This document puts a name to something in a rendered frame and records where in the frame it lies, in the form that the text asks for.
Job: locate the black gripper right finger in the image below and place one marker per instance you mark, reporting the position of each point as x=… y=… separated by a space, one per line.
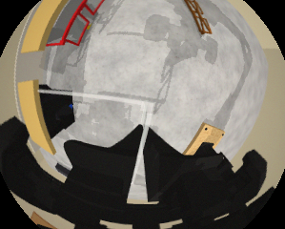
x=163 y=164

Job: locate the cream flat panel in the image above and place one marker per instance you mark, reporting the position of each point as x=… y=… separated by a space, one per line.
x=28 y=66

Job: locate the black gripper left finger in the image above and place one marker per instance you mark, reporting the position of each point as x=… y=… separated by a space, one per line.
x=117 y=161

